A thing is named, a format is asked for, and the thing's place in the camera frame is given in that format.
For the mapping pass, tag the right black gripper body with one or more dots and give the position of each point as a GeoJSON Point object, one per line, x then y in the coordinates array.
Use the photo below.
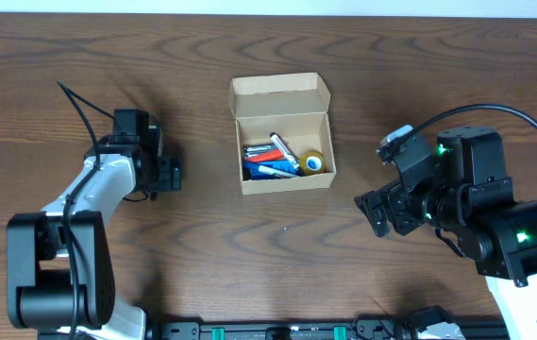
{"type": "Point", "coordinates": [394, 208]}

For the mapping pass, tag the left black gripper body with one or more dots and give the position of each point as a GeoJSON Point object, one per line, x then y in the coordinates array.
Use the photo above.
{"type": "Point", "coordinates": [172, 173]}

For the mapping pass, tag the blue whiteboard marker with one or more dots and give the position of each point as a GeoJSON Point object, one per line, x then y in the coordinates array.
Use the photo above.
{"type": "Point", "coordinates": [268, 170]}

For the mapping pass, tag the blue plastic rectangular block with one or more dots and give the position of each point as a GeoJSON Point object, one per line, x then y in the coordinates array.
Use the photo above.
{"type": "Point", "coordinates": [280, 165]}

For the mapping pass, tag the yellow tape roll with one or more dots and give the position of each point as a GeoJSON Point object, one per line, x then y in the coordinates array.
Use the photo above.
{"type": "Point", "coordinates": [312, 163]}

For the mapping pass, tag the black whiteboard marker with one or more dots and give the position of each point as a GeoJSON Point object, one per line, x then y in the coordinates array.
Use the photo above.
{"type": "Point", "coordinates": [287, 153]}

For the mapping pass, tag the cardboard box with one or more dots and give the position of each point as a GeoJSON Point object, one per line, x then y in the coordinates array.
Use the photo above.
{"type": "Point", "coordinates": [294, 106]}

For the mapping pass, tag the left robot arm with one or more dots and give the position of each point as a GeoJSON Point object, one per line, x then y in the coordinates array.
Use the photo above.
{"type": "Point", "coordinates": [60, 280]}

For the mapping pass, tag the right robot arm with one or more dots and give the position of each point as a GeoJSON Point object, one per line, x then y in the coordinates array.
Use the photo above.
{"type": "Point", "coordinates": [463, 188]}

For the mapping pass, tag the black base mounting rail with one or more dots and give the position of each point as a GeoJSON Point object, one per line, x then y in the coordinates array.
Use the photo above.
{"type": "Point", "coordinates": [359, 329]}

